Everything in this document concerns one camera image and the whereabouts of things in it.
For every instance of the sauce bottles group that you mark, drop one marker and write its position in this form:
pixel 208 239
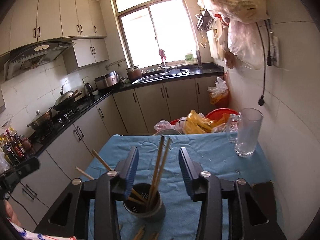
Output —
pixel 16 148

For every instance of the yellow plastic bag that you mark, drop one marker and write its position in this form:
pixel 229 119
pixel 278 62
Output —
pixel 198 124

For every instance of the black wok with lid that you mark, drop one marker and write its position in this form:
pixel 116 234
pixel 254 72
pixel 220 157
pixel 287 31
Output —
pixel 66 99

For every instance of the steel sink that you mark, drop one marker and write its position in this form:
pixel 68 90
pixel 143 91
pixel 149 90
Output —
pixel 171 73

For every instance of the black electric kettle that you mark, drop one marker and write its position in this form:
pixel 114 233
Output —
pixel 89 90

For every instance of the black smartphone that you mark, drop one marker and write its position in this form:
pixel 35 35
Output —
pixel 264 193

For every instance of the brown clay pot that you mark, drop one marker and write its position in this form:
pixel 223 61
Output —
pixel 134 73

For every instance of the large hanging plastic bag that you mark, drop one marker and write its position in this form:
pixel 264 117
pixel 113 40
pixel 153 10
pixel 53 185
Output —
pixel 245 11

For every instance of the black range hood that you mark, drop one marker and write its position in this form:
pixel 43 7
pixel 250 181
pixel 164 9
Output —
pixel 34 55

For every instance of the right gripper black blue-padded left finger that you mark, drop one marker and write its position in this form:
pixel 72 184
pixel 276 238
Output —
pixel 69 215

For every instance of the black wall rack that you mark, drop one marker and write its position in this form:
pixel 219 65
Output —
pixel 204 21

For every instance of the red trash bin with bags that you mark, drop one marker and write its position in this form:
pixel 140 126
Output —
pixel 219 94

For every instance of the upper white cabinets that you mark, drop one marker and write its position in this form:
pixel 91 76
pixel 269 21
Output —
pixel 78 21

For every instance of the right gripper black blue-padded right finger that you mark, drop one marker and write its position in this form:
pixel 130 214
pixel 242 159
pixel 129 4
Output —
pixel 245 217

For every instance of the pink hanging plastic bag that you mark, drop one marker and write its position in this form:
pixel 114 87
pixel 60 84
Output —
pixel 245 43

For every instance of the wooden chopstick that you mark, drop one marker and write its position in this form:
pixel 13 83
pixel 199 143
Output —
pixel 161 168
pixel 154 236
pixel 152 187
pixel 94 152
pixel 84 173
pixel 140 233

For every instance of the lower white cabinets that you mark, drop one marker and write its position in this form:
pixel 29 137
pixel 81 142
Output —
pixel 36 193

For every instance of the red plastic basin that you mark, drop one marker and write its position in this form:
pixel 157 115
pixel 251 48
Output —
pixel 215 114

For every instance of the steel pot with lid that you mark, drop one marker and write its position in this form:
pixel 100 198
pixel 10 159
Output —
pixel 40 119

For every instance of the dark cylindrical utensil holder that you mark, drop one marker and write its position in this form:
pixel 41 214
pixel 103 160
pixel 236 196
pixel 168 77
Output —
pixel 139 205

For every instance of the clear glass beer mug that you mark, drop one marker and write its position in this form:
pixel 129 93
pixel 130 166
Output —
pixel 248 124

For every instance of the window with brown frame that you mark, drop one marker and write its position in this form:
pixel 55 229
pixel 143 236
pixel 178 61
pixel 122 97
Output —
pixel 156 32

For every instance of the white wall power strip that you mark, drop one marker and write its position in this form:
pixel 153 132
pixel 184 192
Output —
pixel 275 51

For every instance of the white cabinets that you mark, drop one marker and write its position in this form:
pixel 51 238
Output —
pixel 36 193
pixel 78 21

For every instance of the silver rice cooker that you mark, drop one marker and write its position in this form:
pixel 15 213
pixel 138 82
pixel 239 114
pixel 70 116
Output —
pixel 108 80

